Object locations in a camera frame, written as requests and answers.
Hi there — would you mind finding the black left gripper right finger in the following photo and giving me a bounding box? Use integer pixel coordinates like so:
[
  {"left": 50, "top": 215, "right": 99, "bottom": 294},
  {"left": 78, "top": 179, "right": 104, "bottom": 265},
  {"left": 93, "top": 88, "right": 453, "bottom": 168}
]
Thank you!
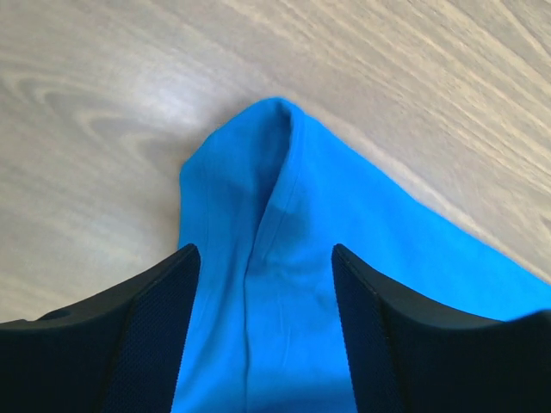
[{"left": 331, "top": 244, "right": 550, "bottom": 412}]

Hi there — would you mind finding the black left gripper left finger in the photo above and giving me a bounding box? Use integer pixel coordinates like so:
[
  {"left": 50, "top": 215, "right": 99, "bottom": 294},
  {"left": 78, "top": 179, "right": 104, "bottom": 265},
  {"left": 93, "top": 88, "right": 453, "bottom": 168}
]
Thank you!
[{"left": 1, "top": 244, "right": 201, "bottom": 412}]

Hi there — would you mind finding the blue t shirt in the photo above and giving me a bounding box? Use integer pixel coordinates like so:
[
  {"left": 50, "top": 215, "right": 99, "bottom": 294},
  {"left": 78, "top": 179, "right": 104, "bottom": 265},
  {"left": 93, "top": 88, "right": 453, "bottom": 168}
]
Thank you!
[{"left": 172, "top": 98, "right": 550, "bottom": 412}]

